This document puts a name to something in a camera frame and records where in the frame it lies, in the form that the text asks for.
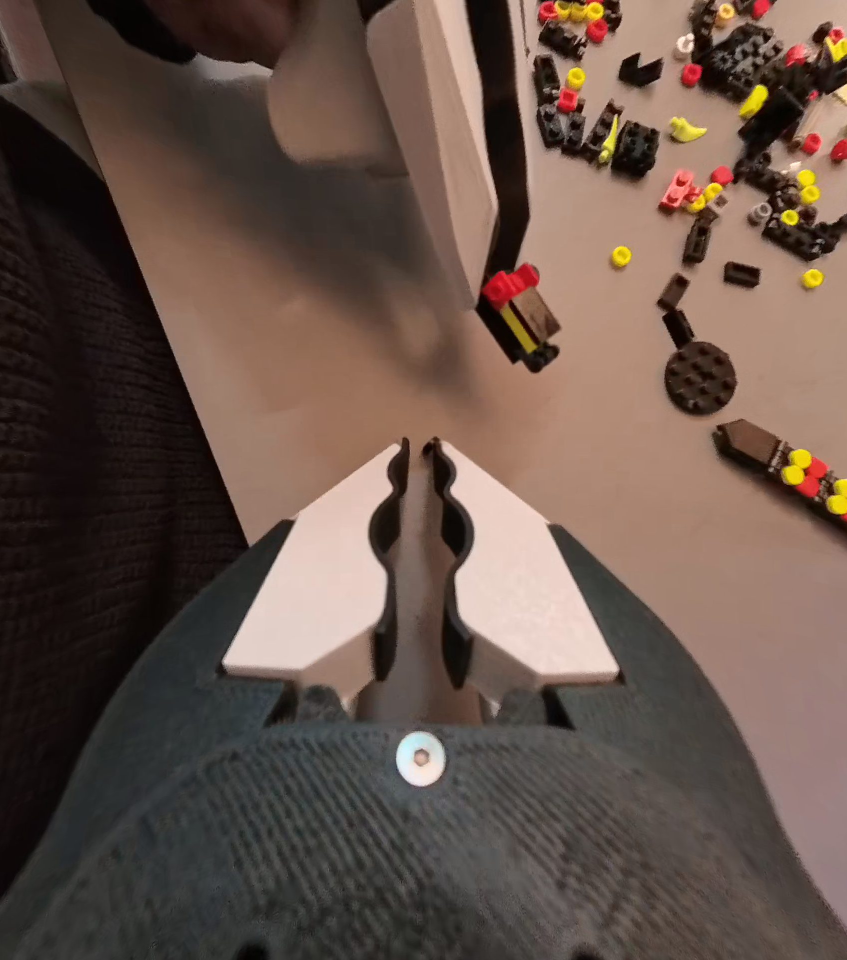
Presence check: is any small black red lego assembly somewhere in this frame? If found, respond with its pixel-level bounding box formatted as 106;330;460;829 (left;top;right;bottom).
476;262;563;374

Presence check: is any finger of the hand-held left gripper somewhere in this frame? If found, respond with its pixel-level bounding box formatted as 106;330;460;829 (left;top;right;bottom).
365;0;501;310
466;0;531;280

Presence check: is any person's left hand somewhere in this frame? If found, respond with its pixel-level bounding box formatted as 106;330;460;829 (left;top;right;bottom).
183;0;299;70

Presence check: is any pile of loose lego pieces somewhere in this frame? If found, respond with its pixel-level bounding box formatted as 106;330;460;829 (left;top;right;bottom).
532;0;847;342

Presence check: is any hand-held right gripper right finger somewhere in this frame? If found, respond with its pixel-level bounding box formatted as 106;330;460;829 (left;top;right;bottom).
423;438;622;690

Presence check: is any long lego snake model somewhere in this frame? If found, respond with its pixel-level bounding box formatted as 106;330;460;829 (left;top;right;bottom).
712;418;847;564

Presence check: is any black round lego plate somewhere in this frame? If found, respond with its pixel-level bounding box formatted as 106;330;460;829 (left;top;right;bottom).
663;341;738;416

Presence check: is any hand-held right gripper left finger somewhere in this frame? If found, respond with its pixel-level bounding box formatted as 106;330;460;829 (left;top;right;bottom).
222;438;411;684

